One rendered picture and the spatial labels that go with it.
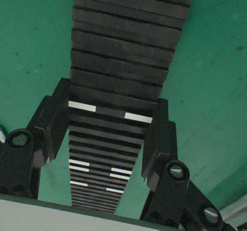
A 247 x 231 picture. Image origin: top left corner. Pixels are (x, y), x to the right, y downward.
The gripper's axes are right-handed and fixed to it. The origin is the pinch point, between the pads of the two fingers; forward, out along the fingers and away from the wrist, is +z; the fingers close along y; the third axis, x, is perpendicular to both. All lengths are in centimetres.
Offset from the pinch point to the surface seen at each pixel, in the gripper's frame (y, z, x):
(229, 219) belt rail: 17.5, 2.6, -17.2
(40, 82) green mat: -5.7, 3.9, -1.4
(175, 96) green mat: 4.3, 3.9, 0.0
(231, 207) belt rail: 16.8, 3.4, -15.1
